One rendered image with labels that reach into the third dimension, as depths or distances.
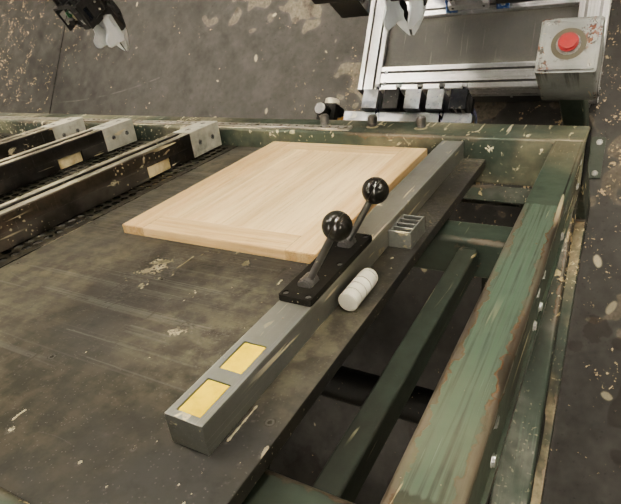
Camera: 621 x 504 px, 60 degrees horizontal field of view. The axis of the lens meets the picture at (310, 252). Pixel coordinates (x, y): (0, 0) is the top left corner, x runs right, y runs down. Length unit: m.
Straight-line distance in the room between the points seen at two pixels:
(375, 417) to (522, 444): 0.75
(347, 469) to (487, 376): 0.18
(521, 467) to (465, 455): 0.90
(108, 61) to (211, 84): 0.82
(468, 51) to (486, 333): 1.65
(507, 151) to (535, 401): 0.56
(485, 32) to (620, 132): 0.59
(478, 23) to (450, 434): 1.85
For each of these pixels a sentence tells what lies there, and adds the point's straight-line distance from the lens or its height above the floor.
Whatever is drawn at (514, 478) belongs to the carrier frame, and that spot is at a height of 0.79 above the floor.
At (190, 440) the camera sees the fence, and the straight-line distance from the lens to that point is 0.59.
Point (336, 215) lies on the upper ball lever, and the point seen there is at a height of 1.55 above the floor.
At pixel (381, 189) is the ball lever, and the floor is 1.45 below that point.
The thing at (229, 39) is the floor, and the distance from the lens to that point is 3.00.
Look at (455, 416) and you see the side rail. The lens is 0.52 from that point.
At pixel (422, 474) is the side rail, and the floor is 1.69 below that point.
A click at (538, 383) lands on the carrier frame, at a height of 0.79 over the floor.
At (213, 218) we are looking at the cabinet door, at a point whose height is 1.30.
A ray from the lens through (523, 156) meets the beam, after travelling 1.30.
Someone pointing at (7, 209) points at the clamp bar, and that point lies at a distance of 1.22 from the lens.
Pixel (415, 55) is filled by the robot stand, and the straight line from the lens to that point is 2.23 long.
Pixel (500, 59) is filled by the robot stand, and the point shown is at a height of 0.21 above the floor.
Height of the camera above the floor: 2.13
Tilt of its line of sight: 62 degrees down
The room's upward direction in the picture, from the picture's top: 78 degrees counter-clockwise
